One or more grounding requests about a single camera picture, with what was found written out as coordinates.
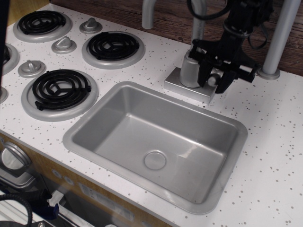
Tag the silver faucet lever handle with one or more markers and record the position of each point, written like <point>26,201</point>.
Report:
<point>215,77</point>

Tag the grey stove knob top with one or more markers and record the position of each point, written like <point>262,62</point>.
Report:
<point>91,26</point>

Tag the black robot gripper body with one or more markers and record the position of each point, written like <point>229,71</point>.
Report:
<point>227,54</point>

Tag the grey support pole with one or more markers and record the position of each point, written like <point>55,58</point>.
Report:
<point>269,70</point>

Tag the grey stove knob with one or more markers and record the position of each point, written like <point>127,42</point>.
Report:
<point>31,69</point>
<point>64,46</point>
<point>91,26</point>

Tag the grey stove knob edge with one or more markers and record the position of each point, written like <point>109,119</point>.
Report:
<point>3,94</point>

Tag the left edge stove burner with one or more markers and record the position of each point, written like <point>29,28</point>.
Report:
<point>11,58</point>

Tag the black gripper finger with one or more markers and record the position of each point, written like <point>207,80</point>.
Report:
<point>225,81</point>
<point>204,72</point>

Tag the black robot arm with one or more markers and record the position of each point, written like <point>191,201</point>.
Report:
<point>254,11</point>

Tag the back right stove burner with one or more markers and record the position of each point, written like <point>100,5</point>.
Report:
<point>113,50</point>

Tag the silver oven dial knob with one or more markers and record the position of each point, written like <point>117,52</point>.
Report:
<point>13,159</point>

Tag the grey toy sink basin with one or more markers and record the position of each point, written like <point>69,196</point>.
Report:
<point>180,152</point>

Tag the grey stove knob middle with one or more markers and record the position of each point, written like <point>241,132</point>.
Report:
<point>64,46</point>

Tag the blue clamp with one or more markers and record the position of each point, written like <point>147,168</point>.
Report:
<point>52,212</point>

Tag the grey stove knob lower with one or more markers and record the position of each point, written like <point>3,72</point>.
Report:
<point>31,69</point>

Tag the silver toy faucet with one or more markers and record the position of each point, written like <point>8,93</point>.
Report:
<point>184,80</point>

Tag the back left stove burner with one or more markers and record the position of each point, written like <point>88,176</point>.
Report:
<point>42,26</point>

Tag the front right stove burner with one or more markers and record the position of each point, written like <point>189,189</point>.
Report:
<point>59,95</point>

